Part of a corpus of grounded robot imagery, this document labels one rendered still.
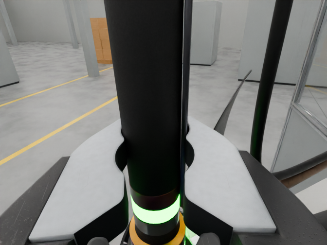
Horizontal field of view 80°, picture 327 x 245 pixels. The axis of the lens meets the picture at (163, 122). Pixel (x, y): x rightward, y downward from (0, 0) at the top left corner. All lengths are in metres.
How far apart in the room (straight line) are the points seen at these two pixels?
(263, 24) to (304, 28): 0.82
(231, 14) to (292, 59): 7.11
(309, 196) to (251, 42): 5.11
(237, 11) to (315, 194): 11.84
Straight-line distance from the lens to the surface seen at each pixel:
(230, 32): 12.25
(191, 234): 0.20
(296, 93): 1.58
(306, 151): 1.45
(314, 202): 0.54
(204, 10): 7.24
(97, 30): 8.40
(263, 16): 5.49
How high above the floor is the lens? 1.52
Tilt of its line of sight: 28 degrees down
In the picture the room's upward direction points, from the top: 1 degrees counter-clockwise
